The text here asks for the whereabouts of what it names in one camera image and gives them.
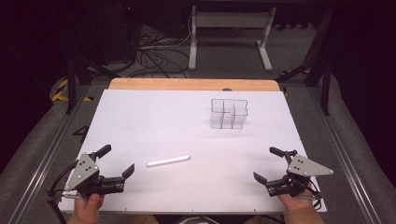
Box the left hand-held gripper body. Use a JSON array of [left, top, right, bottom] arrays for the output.
[[64, 151, 126, 198]]

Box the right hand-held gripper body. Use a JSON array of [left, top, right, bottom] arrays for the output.
[[265, 149, 334, 198]]

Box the white pen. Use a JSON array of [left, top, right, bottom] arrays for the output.
[[146, 154, 191, 168]]

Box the clear plastic organizer box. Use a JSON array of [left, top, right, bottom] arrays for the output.
[[209, 98, 249, 131]]

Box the person's right hand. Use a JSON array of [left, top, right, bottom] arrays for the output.
[[277, 182, 314, 213]]

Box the person's left hand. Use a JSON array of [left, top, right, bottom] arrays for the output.
[[74, 192, 106, 220]]

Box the person's right leg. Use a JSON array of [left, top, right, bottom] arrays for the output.
[[243, 215, 264, 224]]

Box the person's leg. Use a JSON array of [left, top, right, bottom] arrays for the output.
[[243, 215, 264, 224], [125, 214, 160, 224]]

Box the person's left leg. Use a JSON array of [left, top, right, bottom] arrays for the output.
[[125, 214, 160, 224]]

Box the yellow black floor tape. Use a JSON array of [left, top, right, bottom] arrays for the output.
[[50, 77, 93, 103]]

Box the white board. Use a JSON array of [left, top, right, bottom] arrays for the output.
[[57, 89, 328, 215]]

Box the black metal stand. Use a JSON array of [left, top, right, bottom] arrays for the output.
[[64, 55, 120, 115], [275, 8, 332, 116]]

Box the white rounded object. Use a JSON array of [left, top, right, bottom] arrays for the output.
[[177, 215, 220, 224]]

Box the black equipment with red light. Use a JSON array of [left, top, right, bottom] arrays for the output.
[[90, 1, 141, 62]]

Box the right hand-held gripper cable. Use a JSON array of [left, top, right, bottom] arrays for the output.
[[306, 178, 324, 211]]

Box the hand-held gripper cable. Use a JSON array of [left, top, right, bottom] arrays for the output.
[[46, 160, 85, 224], [306, 178, 324, 211]]

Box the left hand-held gripper cable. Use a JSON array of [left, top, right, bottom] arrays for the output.
[[46, 160, 85, 224]]

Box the aluminium rail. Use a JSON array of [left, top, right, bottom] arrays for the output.
[[306, 87, 386, 224], [6, 85, 94, 224]]

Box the bunch of floor cables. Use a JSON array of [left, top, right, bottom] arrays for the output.
[[125, 29, 191, 78]]

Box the white metal desk frame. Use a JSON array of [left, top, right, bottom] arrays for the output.
[[188, 5, 277, 72]]

